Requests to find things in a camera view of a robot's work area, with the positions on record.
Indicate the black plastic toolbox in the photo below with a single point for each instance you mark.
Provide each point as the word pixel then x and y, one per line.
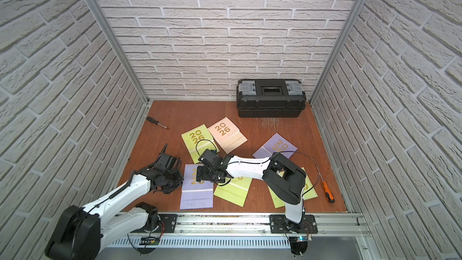
pixel 270 98

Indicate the orange handled screwdriver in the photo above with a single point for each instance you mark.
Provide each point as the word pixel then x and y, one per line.
pixel 328 193

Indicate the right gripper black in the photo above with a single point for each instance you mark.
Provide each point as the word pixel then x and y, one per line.
pixel 203 170

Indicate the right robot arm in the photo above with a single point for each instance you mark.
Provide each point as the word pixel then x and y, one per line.
pixel 282 176

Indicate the pink calendar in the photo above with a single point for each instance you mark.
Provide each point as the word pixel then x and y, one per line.
pixel 227 135

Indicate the black handled screwdriver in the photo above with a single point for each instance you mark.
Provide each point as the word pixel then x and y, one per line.
pixel 153 121

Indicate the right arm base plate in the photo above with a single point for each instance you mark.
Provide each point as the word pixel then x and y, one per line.
pixel 280 225

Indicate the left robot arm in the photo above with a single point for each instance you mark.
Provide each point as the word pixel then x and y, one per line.
pixel 83 232

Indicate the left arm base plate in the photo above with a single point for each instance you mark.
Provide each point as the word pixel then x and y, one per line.
pixel 166 223

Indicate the purple calendar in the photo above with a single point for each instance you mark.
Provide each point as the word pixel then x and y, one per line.
pixel 276 144
pixel 195 195

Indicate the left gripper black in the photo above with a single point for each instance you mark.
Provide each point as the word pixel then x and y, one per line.
pixel 163 161

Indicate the aluminium mounting rail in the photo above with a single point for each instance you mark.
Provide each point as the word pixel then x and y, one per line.
pixel 225 225

